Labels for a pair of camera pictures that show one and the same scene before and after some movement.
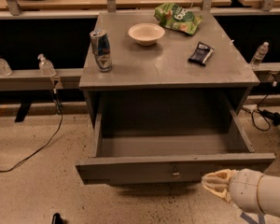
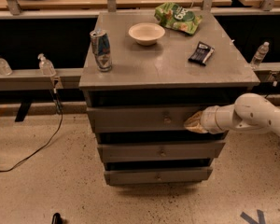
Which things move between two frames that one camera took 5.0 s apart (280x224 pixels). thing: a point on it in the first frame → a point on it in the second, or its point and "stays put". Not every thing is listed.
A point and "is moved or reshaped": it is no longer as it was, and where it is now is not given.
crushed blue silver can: [102, 49] stays put
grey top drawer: [168, 140] is moved or reshaped
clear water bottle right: [260, 50] stays put
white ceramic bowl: [147, 34] stays put
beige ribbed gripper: [245, 189] → [208, 119]
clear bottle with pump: [46, 66] stays put
